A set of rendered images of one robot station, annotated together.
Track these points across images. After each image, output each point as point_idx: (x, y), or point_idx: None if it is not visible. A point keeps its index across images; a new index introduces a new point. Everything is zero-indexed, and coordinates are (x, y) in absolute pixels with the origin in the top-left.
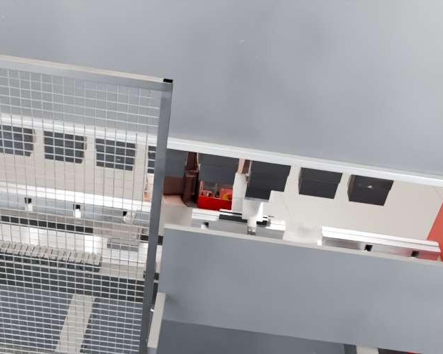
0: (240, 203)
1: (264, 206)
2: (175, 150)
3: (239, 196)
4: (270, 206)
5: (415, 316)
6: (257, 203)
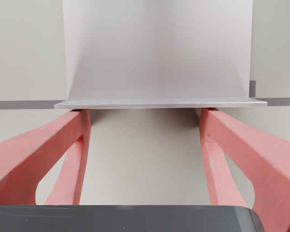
0: (273, 31)
1: (50, 31)
2: None
3: (277, 130)
4: None
5: None
6: (118, 62)
